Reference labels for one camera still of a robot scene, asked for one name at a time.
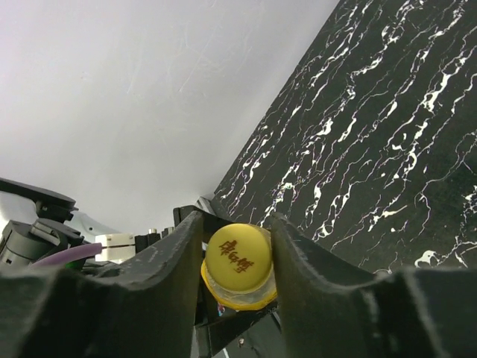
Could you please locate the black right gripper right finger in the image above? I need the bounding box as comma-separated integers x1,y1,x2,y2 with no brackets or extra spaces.
271,214,476,357

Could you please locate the yellow juice bottle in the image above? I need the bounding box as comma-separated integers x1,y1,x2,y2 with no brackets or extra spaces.
200,260,277,311

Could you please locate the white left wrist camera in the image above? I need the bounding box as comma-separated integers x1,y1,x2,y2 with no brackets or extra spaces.
95,233,136,264

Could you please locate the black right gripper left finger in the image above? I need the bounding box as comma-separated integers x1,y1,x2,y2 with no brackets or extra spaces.
1,212,203,357

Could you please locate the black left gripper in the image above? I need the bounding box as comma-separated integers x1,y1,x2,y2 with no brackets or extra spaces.
173,205,279,357

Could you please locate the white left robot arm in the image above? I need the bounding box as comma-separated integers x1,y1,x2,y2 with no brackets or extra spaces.
1,179,277,357

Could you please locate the yellow bottle cap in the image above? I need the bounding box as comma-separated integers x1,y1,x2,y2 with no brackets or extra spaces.
205,223,272,293

